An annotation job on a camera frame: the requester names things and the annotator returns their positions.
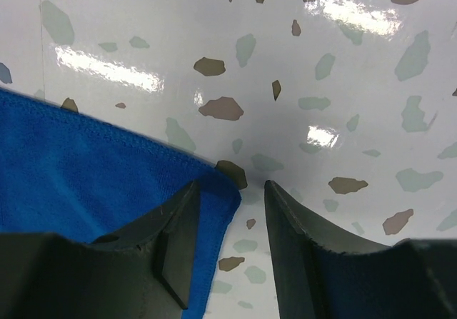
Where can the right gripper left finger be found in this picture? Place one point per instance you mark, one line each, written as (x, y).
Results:
(142, 270)

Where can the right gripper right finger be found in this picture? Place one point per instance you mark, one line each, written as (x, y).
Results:
(323, 271)

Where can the blue towel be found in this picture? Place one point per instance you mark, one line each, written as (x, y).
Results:
(71, 174)

